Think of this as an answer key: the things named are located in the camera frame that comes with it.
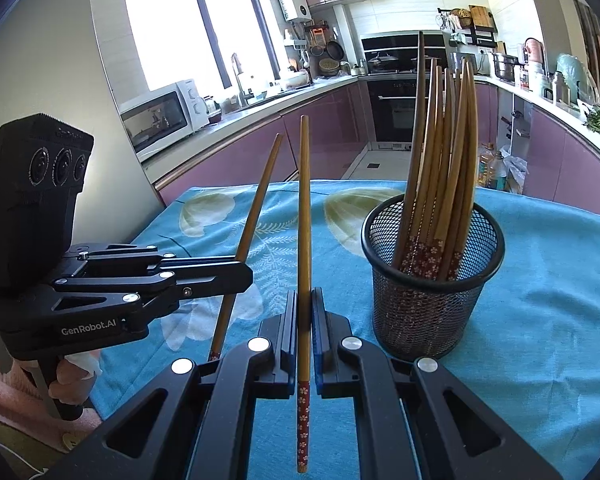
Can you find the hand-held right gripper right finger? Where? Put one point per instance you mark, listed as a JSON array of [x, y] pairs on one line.
[[320, 355]]

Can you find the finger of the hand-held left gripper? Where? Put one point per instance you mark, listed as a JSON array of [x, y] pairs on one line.
[[210, 280], [130, 255]]

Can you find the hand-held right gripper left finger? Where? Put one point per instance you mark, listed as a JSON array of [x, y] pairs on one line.
[[287, 355]]

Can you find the wooden chopstick patterned end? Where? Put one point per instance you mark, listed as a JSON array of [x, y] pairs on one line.
[[304, 240], [256, 210]]

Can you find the black mesh holder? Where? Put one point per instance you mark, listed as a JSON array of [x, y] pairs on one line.
[[432, 310]]

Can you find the bunch of wooden chopsticks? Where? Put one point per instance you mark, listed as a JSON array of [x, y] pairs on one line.
[[447, 160]]

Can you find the person's left forearm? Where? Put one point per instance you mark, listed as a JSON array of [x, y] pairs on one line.
[[15, 395]]

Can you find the person's left hand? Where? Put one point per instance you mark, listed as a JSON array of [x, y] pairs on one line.
[[77, 377]]

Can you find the white microwave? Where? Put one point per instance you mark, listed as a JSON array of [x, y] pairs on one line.
[[162, 115]]

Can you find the purple base cabinets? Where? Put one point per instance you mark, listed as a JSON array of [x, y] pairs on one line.
[[290, 135], [555, 160]]

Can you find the white casserole pot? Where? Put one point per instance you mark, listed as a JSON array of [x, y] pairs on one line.
[[297, 79]]

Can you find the blue floral tablecloth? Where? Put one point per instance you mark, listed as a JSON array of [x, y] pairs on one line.
[[530, 285]]

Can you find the kitchen window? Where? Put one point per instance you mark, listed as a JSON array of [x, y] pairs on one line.
[[180, 30]]

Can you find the woven basket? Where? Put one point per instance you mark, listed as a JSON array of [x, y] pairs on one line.
[[328, 65]]

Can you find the black integrated stove oven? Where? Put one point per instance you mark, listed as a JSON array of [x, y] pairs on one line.
[[387, 105]]

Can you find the hanging black pan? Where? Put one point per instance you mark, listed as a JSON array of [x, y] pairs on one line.
[[335, 50]]

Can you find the pot with glass lid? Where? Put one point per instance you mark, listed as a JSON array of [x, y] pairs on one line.
[[383, 62]]

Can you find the white water heater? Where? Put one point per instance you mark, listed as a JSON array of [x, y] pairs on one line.
[[292, 0]]

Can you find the silver countertop appliance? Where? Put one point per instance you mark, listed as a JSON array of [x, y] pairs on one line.
[[481, 62]]

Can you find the steel stock pot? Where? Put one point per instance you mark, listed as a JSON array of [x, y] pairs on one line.
[[504, 67]]

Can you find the steel thermos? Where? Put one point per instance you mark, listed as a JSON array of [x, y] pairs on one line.
[[561, 87]]

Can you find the pink kettle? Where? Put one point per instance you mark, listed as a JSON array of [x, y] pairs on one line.
[[534, 51]]

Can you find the wooden cutting board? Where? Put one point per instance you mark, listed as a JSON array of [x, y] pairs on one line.
[[482, 17]]

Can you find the slatted room divider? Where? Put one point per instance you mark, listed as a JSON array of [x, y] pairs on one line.
[[587, 35]]

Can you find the wall utensil rack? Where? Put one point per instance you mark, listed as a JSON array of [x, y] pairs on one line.
[[305, 37]]

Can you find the black wall shelf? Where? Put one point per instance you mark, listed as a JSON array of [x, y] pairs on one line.
[[472, 35]]

